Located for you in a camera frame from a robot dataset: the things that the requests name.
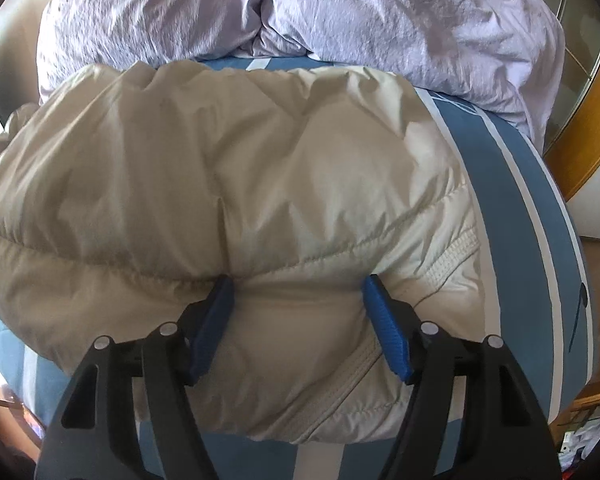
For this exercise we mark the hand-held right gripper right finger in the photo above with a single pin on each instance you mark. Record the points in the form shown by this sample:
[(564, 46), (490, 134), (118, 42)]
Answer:
[(387, 330)]

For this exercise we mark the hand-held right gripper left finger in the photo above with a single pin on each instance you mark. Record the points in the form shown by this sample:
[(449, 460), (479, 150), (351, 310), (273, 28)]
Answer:
[(212, 325)]

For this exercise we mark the beige puffer jacket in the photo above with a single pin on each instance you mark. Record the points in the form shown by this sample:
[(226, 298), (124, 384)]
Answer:
[(230, 160)]

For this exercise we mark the blue striped bed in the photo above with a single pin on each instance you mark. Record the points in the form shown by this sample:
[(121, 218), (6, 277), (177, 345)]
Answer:
[(525, 240)]

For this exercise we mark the pile of assorted clutter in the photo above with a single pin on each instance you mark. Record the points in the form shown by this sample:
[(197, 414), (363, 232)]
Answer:
[(590, 435)]

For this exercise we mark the crumpled purple pillow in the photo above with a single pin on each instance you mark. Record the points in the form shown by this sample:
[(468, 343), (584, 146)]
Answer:
[(420, 20)]

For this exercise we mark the wooden glass door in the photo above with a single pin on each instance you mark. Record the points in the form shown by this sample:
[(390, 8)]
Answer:
[(585, 85)]

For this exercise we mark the wide purple pillow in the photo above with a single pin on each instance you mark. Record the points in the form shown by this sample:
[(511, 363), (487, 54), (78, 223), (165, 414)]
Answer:
[(155, 10)]

